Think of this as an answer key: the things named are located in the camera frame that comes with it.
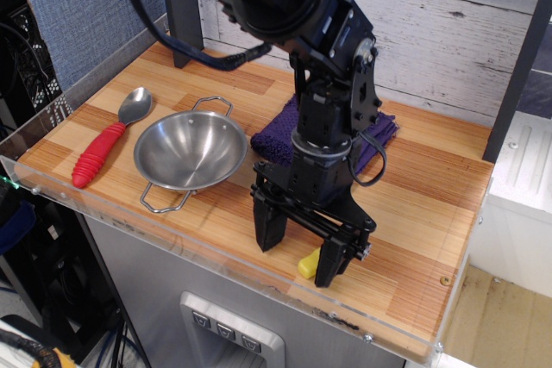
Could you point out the clear acrylic guard rail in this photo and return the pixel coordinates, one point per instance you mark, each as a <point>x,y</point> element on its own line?
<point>424,206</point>

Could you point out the white appliance side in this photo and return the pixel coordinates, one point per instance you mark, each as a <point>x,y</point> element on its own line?
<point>512,236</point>

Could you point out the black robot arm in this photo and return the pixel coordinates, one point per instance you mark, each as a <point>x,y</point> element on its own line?
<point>332,51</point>

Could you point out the purple folded towel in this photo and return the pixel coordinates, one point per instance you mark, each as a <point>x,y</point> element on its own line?
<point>274,142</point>

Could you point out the dark grey right post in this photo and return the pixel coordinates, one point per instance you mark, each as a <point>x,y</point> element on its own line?
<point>525,60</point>

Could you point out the yellow toy squash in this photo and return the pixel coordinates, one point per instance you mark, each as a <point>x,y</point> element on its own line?
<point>307,266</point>

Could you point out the steel colander bowl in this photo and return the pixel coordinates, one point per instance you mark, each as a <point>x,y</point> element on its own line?
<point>191,150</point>

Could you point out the silver dispenser button panel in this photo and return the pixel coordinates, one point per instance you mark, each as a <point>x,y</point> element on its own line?
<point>221,338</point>

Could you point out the red handled metal spoon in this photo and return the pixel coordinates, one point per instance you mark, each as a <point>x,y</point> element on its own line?
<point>136,105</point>

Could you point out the stainless steel cabinet front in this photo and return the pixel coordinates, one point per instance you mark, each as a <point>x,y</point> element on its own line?
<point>150,276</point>

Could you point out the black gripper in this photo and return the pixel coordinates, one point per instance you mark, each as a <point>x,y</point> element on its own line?
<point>315,192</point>

